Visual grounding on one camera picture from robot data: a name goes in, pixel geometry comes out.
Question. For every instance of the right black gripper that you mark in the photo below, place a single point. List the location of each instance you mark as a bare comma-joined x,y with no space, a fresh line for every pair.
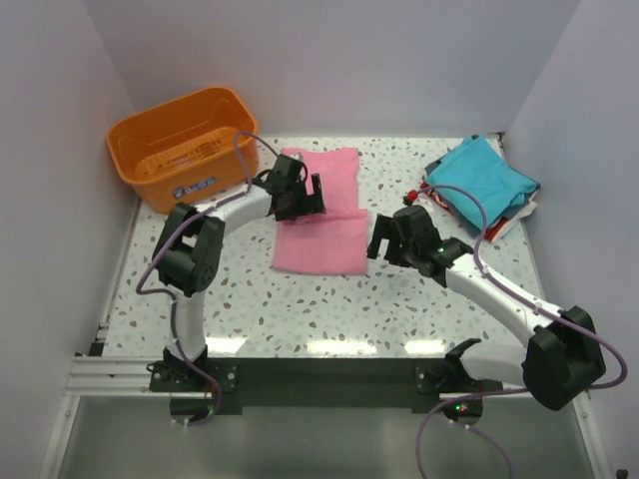
385,229

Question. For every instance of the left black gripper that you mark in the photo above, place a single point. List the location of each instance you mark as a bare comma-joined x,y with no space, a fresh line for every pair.
311,204

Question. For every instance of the pink t shirt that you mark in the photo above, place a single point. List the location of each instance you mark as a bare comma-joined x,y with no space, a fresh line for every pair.
333,243

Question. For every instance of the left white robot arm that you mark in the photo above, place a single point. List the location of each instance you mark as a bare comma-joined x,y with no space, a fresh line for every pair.
188,254

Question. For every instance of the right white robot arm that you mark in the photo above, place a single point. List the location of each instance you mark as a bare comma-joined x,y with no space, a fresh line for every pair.
557,356

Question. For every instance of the turquoise folded t shirt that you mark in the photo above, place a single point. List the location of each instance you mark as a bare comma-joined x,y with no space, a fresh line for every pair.
476,168

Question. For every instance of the red printed folded t shirt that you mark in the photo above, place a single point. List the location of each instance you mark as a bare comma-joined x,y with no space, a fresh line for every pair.
471,228

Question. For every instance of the orange plastic basket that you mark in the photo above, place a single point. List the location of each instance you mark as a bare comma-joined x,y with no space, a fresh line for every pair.
187,149

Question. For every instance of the white folded t shirt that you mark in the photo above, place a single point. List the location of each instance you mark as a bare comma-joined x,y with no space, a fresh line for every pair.
507,224

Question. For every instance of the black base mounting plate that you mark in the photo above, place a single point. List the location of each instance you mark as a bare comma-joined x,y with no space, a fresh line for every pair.
414,384

